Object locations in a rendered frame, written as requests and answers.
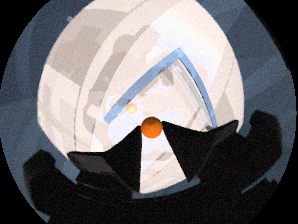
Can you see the clear l-shaped low wall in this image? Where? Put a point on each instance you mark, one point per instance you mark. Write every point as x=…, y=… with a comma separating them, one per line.
x=190, y=85

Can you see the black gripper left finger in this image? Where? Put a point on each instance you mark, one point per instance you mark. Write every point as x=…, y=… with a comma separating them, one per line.
x=123, y=161

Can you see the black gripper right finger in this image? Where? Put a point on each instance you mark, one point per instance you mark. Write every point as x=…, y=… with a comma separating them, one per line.
x=193, y=148

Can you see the orange ball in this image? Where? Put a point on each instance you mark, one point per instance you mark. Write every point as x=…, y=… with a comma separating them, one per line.
x=151, y=127

